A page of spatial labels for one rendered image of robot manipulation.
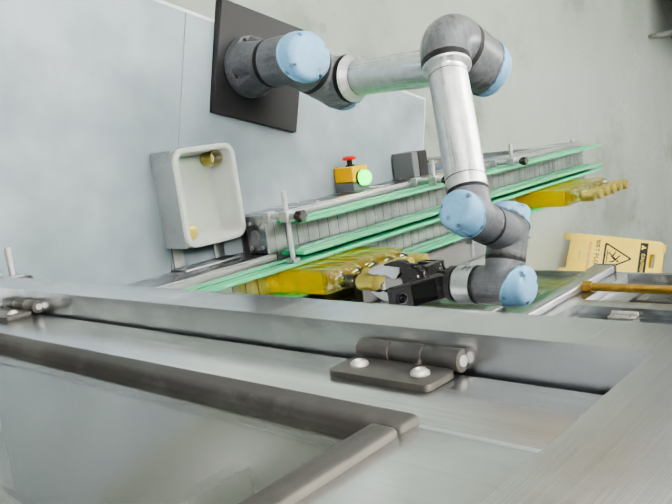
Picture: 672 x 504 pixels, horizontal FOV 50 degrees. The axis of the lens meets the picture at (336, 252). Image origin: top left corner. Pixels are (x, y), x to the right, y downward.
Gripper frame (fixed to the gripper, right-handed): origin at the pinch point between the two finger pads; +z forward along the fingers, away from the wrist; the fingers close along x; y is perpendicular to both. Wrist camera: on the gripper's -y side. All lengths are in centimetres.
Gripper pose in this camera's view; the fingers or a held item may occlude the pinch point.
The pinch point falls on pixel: (372, 282)
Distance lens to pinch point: 154.8
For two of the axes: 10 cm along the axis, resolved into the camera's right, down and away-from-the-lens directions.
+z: -7.4, -0.1, 6.8
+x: -1.4, -9.7, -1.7
